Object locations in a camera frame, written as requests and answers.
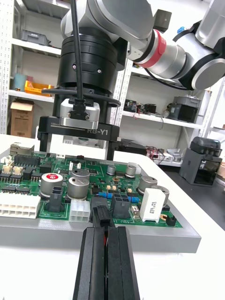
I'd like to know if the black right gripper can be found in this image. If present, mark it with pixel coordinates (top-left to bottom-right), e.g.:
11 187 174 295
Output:
37 91 121 162

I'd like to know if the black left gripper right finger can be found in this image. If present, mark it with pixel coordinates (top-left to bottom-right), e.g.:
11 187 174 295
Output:
106 226 141 300

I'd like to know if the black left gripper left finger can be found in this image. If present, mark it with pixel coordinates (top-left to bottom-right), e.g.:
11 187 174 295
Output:
72 226 108 300

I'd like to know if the red black cable bundle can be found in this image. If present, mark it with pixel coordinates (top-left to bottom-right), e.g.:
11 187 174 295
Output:
90 198 116 248

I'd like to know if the black flat device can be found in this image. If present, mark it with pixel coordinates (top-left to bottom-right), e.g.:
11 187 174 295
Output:
116 138 149 156

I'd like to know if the white shelf with goods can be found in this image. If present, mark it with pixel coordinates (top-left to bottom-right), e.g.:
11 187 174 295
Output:
0 0 71 139
114 58 213 167

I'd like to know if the grey black machine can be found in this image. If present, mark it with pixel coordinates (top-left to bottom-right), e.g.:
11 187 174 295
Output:
179 136 223 187

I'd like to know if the green circuit board grey frame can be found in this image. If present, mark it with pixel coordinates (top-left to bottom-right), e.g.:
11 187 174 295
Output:
0 142 202 254

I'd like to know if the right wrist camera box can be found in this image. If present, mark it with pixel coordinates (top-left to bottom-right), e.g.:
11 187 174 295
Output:
60 98 101 130

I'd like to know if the black right camera cable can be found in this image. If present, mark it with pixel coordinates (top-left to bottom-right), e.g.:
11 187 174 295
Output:
42 0 121 107

